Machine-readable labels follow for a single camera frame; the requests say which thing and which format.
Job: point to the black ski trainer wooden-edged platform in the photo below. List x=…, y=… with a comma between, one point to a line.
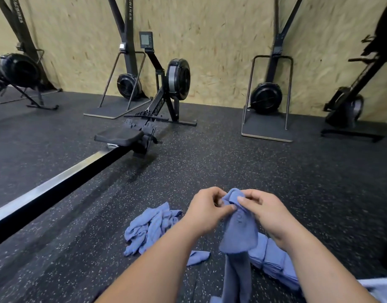
x=266, y=97

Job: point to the person's right hand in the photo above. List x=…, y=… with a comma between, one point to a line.
x=269, y=214

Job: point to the white perforated metal rack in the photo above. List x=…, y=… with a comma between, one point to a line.
x=379, y=288

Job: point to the black rowing machine with rail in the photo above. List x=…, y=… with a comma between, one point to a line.
x=80, y=179

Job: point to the blue towel pile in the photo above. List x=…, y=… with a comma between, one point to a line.
x=146, y=227

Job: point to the person's right forearm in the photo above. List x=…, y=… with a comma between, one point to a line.
x=326, y=274

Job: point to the black ski trainer grey platform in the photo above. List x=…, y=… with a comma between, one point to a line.
x=124, y=85

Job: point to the black fan bike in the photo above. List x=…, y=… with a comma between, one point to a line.
x=17, y=69

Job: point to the black upright exercise machine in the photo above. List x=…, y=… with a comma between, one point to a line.
x=348, y=107

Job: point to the plain blue towel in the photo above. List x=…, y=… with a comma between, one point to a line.
x=239, y=236

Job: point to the person's left forearm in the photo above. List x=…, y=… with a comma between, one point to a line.
x=152, y=271

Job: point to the person's left hand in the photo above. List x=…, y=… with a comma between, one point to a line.
x=206, y=211

